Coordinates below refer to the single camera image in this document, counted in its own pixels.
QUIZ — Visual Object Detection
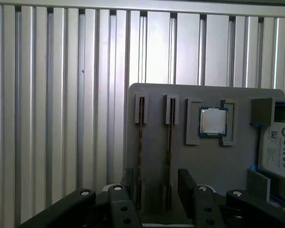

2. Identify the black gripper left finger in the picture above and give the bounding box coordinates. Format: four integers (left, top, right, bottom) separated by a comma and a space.
16, 167, 143, 228

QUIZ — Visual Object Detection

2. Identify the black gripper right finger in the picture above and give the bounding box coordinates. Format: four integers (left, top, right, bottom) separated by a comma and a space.
177, 167, 285, 228

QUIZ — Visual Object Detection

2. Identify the grey parts rack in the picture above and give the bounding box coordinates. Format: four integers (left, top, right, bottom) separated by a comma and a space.
128, 82, 285, 228

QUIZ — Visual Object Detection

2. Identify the silver CPU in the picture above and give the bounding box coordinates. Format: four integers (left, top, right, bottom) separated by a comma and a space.
198, 106, 228, 138

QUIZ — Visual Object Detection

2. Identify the silver hard disk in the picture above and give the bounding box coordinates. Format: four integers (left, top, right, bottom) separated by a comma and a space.
257, 111, 285, 176

